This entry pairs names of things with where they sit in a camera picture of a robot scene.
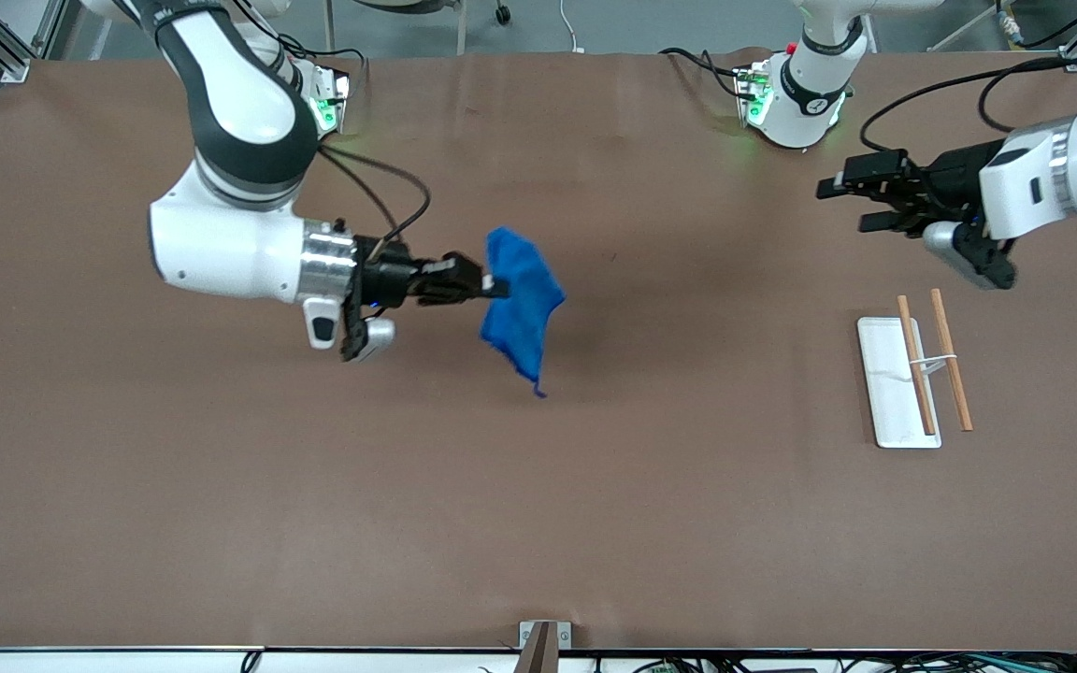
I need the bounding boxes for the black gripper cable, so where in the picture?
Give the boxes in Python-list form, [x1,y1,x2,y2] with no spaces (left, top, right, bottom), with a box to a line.
[860,54,1077,156]
[317,143,433,246]

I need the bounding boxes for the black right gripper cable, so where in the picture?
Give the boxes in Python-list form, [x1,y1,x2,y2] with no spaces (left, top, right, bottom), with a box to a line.
[317,143,433,246]

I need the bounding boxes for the thin white cable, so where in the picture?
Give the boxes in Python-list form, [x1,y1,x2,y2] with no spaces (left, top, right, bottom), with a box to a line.
[559,0,588,54]

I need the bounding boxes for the black right arm base cable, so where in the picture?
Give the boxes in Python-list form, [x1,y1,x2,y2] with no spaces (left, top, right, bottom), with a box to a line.
[279,36,371,90]

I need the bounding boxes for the white towel rack wooden bars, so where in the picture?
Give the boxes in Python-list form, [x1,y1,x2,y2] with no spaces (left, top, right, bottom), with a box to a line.
[856,288,975,451]

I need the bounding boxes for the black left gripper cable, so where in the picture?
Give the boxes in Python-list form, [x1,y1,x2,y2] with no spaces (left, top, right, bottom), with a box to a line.
[860,54,1077,156]

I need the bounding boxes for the office chair wheeled base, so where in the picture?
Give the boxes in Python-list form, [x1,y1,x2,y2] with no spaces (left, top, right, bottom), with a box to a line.
[350,0,512,26]

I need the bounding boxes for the blue microfiber towel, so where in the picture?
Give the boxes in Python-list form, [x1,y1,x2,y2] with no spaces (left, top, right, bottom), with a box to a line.
[480,227,567,400]

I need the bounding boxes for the black left arm base cable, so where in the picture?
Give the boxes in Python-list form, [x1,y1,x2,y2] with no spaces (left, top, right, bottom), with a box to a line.
[658,47,747,96]

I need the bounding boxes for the brown table cover sheet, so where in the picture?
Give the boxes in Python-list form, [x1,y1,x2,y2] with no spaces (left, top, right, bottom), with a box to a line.
[0,49,1077,652]

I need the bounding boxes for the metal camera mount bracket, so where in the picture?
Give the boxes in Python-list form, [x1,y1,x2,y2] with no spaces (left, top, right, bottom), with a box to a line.
[517,620,573,673]

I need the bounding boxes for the black arm base cable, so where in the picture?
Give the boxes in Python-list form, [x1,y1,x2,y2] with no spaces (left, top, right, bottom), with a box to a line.
[658,47,747,96]
[279,36,371,90]

